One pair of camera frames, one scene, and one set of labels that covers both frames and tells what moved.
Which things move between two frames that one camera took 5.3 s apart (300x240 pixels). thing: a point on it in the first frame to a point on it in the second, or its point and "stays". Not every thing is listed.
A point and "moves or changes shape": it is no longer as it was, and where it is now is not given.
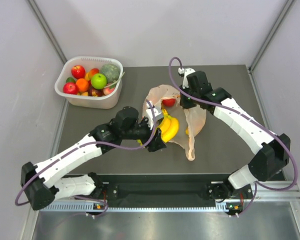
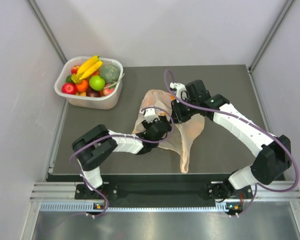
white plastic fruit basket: x=64 y=71 stays
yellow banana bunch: x=169 y=126 moves or changes shape
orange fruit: x=82 y=85 stays
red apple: x=70 y=88 stays
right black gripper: x=184 y=104 to x=176 y=113
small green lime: x=70 y=80 stays
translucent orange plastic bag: x=192 y=120 moves or changes shape
